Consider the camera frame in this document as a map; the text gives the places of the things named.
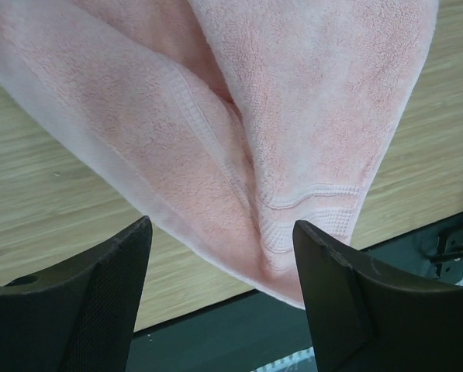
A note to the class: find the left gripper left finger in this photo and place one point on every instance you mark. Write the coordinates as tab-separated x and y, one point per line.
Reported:
79	314

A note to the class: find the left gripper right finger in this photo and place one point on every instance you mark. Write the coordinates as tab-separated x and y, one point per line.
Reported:
365	314

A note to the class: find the long pink towel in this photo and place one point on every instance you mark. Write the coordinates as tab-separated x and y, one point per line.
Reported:
224	121

